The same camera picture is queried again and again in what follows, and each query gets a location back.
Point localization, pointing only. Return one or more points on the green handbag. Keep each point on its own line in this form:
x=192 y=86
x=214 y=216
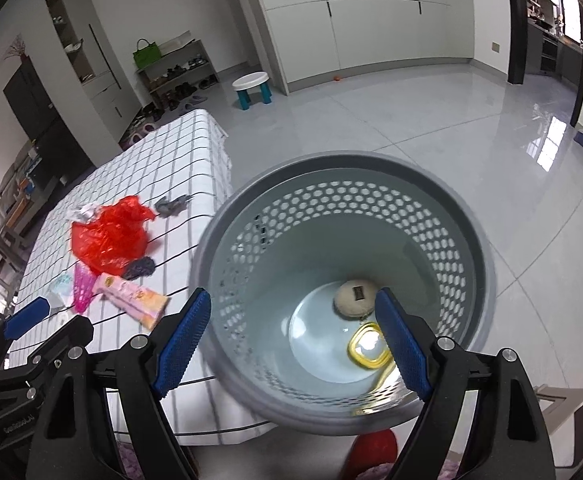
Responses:
x=146 y=55

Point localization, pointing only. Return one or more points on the cluttered shelf unit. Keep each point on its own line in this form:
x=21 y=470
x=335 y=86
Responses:
x=16 y=195

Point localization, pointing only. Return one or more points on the white stool with teal legs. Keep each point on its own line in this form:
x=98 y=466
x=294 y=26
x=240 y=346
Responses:
x=250 y=81

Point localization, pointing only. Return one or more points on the black door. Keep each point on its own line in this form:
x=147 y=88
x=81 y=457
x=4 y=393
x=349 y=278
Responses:
x=36 y=105

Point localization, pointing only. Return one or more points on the beige plastic chair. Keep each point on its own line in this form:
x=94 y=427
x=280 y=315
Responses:
x=566 y=400

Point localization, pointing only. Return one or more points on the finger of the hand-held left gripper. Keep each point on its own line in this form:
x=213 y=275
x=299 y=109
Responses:
x=26 y=317
x=66 y=331

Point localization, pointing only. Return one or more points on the white crumpled wrapper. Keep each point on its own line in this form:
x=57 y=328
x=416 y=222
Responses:
x=84 y=212

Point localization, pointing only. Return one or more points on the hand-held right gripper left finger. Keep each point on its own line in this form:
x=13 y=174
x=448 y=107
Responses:
x=181 y=345

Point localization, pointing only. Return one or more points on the grey crumpled cloth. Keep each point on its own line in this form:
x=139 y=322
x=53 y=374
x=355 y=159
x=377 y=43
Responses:
x=169 y=206

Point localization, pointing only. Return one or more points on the round beige powder puff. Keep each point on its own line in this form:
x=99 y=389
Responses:
x=354 y=297

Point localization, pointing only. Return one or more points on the wooden shoe rack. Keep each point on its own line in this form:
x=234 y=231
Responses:
x=211 y=65

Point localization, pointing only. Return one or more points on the flat cardboard piece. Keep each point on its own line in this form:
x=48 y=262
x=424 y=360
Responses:
x=176 y=42

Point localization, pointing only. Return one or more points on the white checked tablecloth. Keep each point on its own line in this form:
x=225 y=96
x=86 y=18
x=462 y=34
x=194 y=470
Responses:
x=171 y=160

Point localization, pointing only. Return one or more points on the white cabinet counter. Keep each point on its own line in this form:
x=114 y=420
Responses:
x=371 y=30

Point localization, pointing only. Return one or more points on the group of floor shoes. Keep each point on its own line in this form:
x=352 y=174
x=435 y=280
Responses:
x=144 y=115

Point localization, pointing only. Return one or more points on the light blue packet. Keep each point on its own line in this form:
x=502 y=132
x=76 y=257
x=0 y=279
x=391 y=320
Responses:
x=61 y=287

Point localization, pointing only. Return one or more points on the dark door frame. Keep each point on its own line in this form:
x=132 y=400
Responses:
x=516 y=25

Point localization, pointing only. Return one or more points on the barred window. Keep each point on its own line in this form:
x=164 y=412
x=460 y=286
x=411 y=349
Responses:
x=551 y=0

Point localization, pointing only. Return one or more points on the grey perforated plastic basket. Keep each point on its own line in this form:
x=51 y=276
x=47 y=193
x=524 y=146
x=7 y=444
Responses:
x=271 y=220

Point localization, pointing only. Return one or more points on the white built-in shelf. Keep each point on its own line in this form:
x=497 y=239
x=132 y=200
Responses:
x=101 y=90

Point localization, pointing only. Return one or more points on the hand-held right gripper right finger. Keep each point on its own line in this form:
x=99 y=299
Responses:
x=404 y=345

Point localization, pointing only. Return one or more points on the pink tube packet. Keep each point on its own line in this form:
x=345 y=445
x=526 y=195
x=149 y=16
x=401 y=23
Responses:
x=131 y=297

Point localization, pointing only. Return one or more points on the red plastic stool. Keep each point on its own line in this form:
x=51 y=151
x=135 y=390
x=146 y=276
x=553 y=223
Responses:
x=371 y=452

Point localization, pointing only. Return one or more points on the red plastic bag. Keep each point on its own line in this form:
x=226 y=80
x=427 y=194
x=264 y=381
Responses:
x=106 y=240

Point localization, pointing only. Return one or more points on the pink plastic shuttlecock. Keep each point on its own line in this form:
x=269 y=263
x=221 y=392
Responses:
x=84 y=287

